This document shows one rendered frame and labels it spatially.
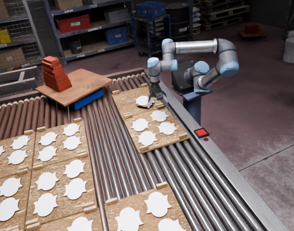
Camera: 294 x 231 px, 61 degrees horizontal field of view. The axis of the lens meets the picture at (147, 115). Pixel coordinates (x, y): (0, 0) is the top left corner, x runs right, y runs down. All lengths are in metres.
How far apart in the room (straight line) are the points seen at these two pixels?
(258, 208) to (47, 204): 1.05
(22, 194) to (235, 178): 1.16
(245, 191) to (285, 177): 1.46
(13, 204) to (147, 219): 0.72
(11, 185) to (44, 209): 0.30
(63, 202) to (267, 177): 1.99
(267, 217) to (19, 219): 1.19
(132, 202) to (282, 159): 2.03
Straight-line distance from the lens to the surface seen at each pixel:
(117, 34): 6.15
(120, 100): 2.13
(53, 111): 2.25
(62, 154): 1.73
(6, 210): 1.55
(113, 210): 1.32
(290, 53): 5.18
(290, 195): 2.70
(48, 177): 1.59
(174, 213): 1.27
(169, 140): 1.63
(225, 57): 1.71
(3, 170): 1.82
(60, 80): 2.23
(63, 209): 1.41
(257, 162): 2.90
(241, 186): 1.43
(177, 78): 2.22
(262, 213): 1.35
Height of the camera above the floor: 1.99
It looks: 34 degrees down
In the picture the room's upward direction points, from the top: 7 degrees counter-clockwise
